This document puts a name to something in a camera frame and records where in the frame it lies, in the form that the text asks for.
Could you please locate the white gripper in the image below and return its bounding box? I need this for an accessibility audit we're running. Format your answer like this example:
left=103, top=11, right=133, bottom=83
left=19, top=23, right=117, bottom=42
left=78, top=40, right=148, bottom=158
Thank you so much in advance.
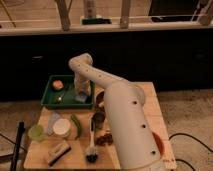
left=74, top=74, right=90, bottom=96

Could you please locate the blue grey sponge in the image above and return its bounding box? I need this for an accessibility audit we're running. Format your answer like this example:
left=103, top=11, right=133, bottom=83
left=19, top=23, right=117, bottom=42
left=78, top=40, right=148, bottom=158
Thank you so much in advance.
left=75, top=94, right=87, bottom=103

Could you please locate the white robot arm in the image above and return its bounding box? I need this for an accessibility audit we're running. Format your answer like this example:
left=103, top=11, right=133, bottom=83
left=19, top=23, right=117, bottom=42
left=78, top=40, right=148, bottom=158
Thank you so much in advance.
left=69, top=53, right=166, bottom=171

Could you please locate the green plastic tray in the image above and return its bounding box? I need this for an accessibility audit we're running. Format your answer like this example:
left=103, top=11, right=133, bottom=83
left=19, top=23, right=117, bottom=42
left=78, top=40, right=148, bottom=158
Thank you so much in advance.
left=41, top=75, right=95, bottom=110

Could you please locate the orange fruit toy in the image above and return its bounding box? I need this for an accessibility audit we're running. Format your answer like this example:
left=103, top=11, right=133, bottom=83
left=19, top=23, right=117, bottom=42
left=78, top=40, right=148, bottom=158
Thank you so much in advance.
left=52, top=80, right=64, bottom=91

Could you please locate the green cucumber toy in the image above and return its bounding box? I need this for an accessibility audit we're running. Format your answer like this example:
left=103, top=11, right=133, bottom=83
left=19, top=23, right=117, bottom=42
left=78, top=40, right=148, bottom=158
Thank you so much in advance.
left=70, top=114, right=82, bottom=139

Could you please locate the grey plastic spatula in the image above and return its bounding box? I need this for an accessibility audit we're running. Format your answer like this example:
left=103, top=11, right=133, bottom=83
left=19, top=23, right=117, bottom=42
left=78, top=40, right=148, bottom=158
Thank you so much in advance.
left=46, top=112, right=61, bottom=135

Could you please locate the white round bowl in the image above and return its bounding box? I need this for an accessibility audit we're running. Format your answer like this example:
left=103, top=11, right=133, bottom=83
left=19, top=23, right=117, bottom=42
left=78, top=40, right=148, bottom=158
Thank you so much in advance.
left=53, top=119, right=71, bottom=137

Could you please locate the brown grape cluster toy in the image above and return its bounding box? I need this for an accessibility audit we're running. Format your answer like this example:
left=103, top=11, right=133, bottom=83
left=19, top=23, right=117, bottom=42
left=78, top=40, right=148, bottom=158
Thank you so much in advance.
left=96, top=133, right=113, bottom=146

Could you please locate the dark green box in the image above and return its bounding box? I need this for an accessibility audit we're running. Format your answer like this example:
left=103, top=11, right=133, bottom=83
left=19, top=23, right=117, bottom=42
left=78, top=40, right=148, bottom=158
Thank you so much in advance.
left=82, top=18, right=111, bottom=25

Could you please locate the green plastic cup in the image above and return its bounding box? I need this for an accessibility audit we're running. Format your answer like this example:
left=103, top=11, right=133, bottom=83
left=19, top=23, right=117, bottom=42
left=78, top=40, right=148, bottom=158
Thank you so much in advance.
left=28, top=125, right=44, bottom=141

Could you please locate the black pole stand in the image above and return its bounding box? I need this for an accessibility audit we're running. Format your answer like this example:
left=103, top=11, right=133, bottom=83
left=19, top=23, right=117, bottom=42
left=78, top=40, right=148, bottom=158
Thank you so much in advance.
left=10, top=122, right=25, bottom=171

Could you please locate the orange plastic bowl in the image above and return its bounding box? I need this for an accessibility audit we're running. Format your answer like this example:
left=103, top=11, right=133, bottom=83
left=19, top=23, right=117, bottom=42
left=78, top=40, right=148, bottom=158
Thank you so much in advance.
left=152, top=132, right=165, bottom=156

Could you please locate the black monitor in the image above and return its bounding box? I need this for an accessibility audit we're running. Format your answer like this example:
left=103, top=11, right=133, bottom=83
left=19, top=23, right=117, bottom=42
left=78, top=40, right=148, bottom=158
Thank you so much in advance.
left=149, top=0, right=199, bottom=22

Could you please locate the black floor cable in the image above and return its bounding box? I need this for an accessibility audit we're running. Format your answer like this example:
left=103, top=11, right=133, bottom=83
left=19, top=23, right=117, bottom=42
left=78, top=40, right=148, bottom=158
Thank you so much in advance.
left=168, top=132, right=213, bottom=171

